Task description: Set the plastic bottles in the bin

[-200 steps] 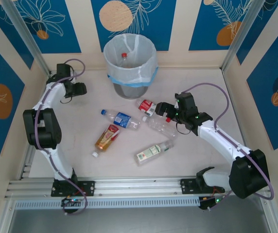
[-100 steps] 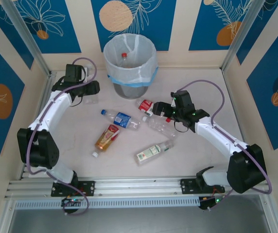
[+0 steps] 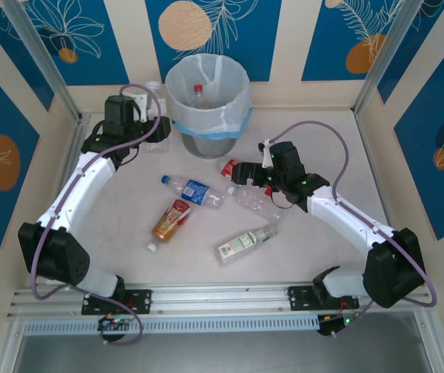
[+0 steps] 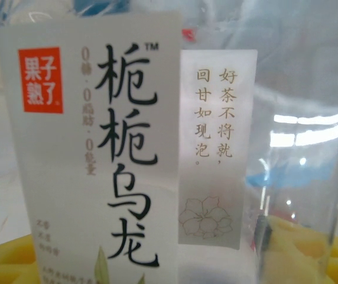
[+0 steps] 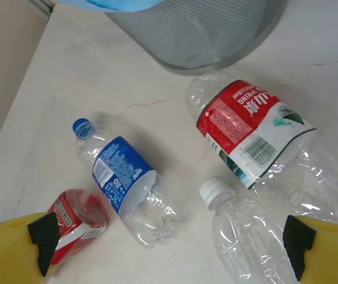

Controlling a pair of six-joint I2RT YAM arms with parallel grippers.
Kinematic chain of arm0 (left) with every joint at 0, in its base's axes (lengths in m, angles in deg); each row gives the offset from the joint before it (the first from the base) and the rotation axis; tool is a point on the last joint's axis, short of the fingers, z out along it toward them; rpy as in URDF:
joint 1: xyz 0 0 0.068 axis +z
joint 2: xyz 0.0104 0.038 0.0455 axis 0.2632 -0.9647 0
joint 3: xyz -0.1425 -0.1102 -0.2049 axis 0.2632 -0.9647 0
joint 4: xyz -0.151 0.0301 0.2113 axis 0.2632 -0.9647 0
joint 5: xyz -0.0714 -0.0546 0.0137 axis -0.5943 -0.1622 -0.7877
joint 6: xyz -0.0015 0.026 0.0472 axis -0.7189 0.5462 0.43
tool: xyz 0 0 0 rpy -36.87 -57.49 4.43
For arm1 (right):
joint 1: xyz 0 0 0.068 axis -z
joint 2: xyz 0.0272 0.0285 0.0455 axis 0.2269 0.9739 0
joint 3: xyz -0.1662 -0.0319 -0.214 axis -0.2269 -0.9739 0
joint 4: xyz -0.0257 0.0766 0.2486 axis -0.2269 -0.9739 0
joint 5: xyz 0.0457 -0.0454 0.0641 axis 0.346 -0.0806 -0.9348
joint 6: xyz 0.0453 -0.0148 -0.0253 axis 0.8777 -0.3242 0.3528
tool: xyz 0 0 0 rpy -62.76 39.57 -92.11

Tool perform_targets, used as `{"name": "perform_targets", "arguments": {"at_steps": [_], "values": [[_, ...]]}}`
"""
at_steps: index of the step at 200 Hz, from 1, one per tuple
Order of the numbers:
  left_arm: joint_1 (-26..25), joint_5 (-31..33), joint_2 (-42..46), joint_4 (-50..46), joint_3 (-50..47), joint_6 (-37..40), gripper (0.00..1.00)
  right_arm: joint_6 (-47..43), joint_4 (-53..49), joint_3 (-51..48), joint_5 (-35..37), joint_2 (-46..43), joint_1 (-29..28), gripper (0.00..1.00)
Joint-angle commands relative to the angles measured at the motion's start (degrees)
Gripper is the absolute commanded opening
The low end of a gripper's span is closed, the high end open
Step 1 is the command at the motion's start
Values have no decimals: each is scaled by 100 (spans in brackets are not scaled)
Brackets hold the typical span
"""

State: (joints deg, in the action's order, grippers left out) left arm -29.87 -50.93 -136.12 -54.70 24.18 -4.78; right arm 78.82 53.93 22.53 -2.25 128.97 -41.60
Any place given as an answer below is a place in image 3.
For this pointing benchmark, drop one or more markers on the aluminium side rail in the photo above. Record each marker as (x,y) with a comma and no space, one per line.
(363,132)
(75,143)

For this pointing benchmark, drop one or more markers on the clear bottle green white label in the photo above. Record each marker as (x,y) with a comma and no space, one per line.
(237,245)

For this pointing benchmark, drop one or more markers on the clear crushed bottle white cap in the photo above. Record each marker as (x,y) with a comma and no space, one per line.
(253,202)

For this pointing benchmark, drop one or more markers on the grey metal waste bin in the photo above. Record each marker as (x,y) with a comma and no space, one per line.
(208,145)

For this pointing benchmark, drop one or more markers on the aluminium front rail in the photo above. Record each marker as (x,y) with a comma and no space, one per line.
(222,297)

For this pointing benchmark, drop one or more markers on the grey metal panel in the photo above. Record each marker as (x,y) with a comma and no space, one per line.
(222,353)

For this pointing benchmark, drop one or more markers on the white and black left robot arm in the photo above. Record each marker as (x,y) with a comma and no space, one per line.
(78,186)

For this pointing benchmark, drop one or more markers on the small black circuit board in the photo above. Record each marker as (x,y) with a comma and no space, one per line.
(330,327)
(109,324)

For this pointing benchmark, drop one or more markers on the clear bottle red yellow label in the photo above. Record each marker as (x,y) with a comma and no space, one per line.
(198,88)

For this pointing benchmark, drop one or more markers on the aluminium upright post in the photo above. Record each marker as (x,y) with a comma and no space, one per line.
(43,58)
(385,54)

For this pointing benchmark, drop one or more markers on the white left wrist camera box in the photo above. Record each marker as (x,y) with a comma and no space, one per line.
(138,102)

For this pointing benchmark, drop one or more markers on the clear bottle blue label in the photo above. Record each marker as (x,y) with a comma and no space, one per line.
(195,192)

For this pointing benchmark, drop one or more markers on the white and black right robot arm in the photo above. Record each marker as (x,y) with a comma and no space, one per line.
(346,217)

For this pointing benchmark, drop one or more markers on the black mounting plate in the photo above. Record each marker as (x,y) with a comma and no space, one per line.
(140,301)
(299,297)

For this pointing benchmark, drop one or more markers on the white bin liner bag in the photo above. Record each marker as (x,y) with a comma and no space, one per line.
(206,118)

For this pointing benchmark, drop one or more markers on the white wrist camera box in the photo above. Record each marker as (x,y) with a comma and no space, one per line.
(138,102)
(267,149)

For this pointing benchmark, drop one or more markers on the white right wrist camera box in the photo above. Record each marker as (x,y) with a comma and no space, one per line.
(267,149)

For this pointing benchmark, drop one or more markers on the amber tea bottle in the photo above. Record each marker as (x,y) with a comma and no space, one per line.
(167,225)

